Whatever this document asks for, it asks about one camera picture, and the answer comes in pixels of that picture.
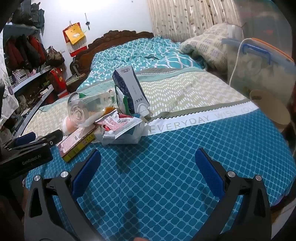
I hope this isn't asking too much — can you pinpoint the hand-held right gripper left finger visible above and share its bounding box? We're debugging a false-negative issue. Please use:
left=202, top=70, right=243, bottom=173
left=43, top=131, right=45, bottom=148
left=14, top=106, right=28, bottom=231
left=24, top=149, right=109, bottom=241

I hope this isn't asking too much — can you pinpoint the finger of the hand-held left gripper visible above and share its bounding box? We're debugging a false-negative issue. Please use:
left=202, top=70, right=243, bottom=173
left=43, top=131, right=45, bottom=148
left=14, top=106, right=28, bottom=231
left=35, top=129, right=63, bottom=147
left=5, top=132, right=36, bottom=149

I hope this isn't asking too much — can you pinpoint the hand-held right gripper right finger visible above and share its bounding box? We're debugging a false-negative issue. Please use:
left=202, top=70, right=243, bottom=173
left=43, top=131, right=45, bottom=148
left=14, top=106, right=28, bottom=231
left=195, top=148, right=271, bottom=241

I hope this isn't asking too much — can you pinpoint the pink box yellow edge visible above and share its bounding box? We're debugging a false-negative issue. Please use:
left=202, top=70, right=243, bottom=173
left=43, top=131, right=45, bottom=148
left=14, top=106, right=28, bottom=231
left=57, top=127, right=96, bottom=163

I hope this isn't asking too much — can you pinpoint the clear plastic bottle green label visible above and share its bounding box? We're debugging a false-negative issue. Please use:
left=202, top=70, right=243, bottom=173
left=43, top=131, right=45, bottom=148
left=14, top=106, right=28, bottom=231
left=67, top=92, right=116, bottom=128

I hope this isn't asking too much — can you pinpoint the red white snack packet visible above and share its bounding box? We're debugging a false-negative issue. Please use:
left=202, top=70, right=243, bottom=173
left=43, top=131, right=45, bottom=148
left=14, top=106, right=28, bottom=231
left=96, top=111, right=144, bottom=139

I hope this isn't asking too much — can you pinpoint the white red plastic bag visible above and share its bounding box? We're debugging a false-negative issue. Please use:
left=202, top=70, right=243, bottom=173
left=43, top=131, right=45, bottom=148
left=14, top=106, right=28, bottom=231
left=97, top=120, right=145, bottom=145

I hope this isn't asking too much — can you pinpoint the green white packet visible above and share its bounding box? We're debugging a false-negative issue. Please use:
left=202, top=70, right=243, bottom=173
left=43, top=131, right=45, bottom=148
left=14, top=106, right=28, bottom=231
left=115, top=86, right=130, bottom=114

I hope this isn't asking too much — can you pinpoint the beige waste bin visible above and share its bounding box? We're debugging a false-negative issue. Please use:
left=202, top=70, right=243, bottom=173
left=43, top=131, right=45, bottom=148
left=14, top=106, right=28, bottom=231
left=249, top=90, right=291, bottom=132

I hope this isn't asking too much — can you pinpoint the blue white carton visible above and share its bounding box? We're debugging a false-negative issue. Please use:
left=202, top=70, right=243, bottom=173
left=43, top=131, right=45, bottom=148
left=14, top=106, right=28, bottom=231
left=112, top=65, right=151, bottom=115

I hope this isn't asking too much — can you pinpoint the white patterned cloth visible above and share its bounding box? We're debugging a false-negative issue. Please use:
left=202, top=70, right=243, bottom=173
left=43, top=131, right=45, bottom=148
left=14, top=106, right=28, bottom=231
left=0, top=30, right=19, bottom=126

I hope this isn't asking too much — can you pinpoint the teal patterned bedspread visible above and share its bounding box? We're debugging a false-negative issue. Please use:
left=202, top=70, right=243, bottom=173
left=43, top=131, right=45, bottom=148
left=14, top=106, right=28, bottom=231
left=24, top=36, right=294, bottom=241

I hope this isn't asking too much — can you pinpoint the grey storage shelf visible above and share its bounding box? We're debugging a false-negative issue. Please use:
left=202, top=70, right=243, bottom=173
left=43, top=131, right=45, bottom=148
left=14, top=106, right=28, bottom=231
left=0, top=23, right=60, bottom=137

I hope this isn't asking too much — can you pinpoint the red gift box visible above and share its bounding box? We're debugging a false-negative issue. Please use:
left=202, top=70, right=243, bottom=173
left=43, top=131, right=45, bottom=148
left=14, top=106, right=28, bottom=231
left=49, top=68, right=70, bottom=98

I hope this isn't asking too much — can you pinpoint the orange wrapper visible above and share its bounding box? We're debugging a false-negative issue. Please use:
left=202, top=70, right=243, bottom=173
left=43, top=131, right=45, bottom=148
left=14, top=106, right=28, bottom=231
left=102, top=105, right=116, bottom=116

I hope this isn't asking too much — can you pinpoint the camouflage handbag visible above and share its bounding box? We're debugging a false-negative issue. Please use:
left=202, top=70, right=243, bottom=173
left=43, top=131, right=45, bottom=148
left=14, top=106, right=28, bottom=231
left=45, top=46, right=65, bottom=66

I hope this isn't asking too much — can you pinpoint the row of hanging clothes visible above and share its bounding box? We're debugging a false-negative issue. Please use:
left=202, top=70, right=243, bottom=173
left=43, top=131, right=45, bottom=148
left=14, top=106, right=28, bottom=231
left=5, top=35, right=47, bottom=70

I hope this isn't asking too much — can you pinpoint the yellow paper bag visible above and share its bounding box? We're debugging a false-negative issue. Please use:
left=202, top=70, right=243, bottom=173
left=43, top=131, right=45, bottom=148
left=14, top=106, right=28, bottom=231
left=63, top=22, right=86, bottom=45

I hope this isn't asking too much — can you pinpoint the clear storage box blue lid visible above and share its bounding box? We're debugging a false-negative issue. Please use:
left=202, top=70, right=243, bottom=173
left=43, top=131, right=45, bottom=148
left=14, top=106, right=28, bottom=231
left=221, top=37, right=296, bottom=105

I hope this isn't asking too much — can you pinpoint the carved wooden headboard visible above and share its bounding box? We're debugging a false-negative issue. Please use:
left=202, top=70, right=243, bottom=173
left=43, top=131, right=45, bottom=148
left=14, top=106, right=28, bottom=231
left=67, top=31, right=154, bottom=93

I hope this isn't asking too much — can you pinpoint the orange rimmed white tray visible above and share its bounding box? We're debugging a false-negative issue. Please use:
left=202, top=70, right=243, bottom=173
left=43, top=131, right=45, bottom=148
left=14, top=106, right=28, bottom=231
left=252, top=37, right=295, bottom=62

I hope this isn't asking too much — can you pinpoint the beige leaf print curtain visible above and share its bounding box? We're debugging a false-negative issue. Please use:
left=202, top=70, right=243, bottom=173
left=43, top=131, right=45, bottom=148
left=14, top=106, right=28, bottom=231
left=148, top=0, right=242, bottom=43

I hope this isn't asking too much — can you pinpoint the red wall calendar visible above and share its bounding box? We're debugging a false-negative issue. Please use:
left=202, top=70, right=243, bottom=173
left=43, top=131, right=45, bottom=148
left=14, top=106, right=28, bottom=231
left=62, top=22, right=88, bottom=57

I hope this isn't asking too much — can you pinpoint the white cable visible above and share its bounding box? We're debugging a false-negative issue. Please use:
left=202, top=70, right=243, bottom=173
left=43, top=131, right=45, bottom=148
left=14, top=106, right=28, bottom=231
left=228, top=38, right=248, bottom=85

